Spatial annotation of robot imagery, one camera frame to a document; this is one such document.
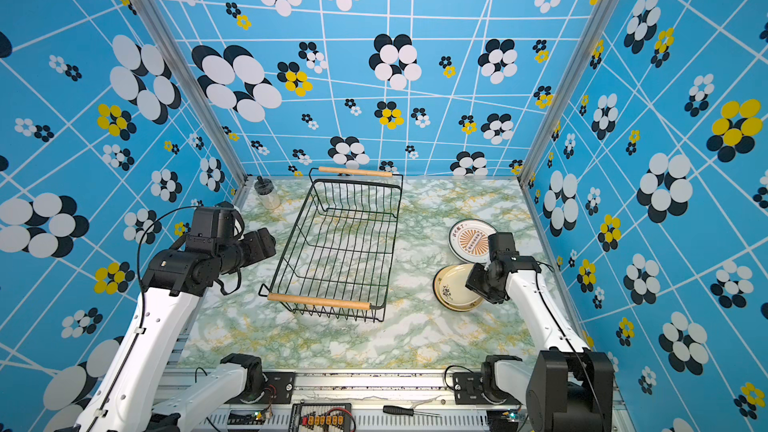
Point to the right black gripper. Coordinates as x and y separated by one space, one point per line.
474 281

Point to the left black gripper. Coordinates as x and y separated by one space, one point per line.
261 248

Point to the cream small plate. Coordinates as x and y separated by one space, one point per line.
449 287

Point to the white plate orange sunburst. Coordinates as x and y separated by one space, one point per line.
468 240

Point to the black wire dish rack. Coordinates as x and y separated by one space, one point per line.
338 257

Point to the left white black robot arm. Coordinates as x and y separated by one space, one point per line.
172 286

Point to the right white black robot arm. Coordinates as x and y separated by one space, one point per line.
570 387

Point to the clear jar black lid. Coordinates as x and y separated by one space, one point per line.
266 192

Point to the black screwdriver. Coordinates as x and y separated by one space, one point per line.
403 411

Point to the small green circuit board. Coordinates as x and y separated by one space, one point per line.
246 418

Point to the black terminal power board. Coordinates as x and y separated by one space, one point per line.
321 417

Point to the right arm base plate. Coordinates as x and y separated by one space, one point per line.
468 389

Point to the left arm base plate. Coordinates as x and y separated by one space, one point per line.
278 389

